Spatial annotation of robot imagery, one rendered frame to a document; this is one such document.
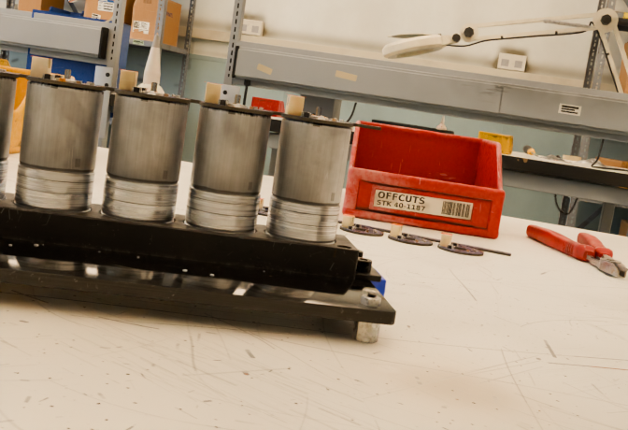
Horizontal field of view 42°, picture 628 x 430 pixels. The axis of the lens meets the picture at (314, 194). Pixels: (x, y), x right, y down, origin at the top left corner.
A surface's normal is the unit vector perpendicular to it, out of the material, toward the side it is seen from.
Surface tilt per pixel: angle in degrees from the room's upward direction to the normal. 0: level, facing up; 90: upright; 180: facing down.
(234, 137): 90
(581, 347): 0
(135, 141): 90
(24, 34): 90
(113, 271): 0
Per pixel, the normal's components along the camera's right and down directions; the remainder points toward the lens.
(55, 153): 0.18, 0.14
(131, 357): 0.15, -0.98
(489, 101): -0.21, 0.07
